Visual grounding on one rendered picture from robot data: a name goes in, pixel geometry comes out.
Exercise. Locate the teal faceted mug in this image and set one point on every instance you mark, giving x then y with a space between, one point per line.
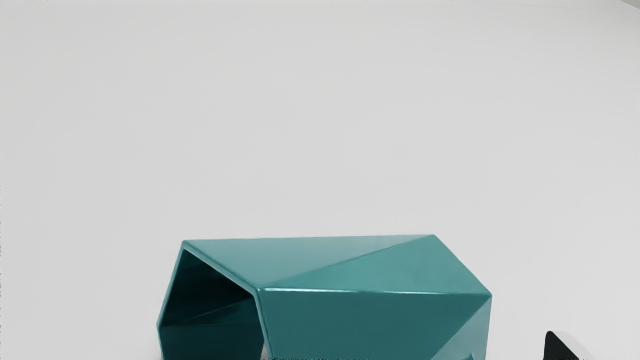
350 310

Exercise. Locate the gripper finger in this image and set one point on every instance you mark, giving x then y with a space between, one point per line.
556 348

